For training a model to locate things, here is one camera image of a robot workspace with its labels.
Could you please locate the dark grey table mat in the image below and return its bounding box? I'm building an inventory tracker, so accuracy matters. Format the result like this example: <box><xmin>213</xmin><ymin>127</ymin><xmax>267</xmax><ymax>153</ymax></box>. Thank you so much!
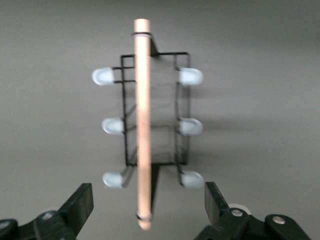
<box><xmin>0</xmin><ymin>0</ymin><xmax>320</xmax><ymax>240</ymax></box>

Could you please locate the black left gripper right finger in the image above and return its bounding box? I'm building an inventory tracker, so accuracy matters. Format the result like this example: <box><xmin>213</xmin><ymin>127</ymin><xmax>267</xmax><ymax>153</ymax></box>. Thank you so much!
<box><xmin>196</xmin><ymin>181</ymin><xmax>311</xmax><ymax>240</ymax></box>

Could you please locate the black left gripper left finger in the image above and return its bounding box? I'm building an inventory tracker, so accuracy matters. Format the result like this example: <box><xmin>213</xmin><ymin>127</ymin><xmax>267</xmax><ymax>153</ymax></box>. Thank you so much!
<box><xmin>0</xmin><ymin>182</ymin><xmax>95</xmax><ymax>240</ymax></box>

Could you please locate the black wire cup holder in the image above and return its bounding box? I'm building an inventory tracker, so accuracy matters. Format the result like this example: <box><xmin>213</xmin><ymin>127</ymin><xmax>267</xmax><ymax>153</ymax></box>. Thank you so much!
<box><xmin>91</xmin><ymin>18</ymin><xmax>205</xmax><ymax>231</ymax></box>

